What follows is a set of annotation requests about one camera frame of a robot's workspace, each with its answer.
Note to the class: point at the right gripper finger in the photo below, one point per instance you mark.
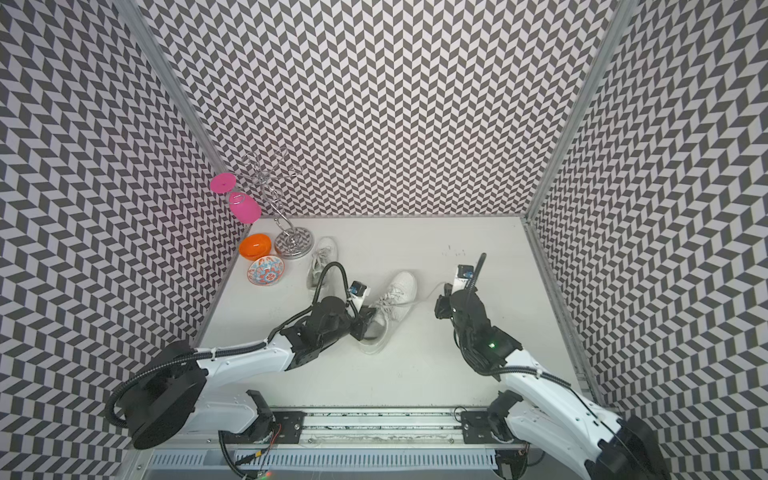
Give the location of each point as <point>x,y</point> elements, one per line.
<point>443,308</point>
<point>476,272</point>

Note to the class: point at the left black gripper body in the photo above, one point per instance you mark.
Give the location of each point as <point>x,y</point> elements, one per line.
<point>351,326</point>

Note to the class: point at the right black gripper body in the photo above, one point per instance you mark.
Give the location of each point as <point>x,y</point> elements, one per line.
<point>454,321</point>

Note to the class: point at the white sneaker one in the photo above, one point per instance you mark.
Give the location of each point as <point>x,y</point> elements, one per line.
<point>325,252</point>
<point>391,309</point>

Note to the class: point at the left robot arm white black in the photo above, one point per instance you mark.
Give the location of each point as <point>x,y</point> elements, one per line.
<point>184,389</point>

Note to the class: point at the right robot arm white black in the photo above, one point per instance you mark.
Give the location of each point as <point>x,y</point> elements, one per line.
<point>539,408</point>

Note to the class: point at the patterned floral bowl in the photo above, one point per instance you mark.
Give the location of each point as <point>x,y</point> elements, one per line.
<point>266,270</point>

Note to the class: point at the orange bowl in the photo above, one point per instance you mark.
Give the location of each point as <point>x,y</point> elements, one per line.
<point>255,246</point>

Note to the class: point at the pink wine glass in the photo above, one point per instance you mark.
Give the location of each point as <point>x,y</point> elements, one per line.
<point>244,207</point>

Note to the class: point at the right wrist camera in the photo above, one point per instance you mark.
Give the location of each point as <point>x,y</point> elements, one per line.
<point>464,278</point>

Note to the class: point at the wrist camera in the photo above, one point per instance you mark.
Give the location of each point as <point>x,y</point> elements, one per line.
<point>357,294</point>
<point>464,278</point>

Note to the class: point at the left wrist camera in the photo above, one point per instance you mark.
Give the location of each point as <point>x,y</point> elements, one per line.
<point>357,294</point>

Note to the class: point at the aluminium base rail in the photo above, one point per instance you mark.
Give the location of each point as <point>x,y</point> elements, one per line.
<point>348,427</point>

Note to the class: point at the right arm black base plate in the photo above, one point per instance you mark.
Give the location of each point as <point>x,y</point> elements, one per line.
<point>480,427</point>

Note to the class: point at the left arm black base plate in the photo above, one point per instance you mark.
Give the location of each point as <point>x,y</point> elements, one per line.
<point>283,427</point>

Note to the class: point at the silver wire glass rack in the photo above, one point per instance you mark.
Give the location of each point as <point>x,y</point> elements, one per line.
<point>292,242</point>

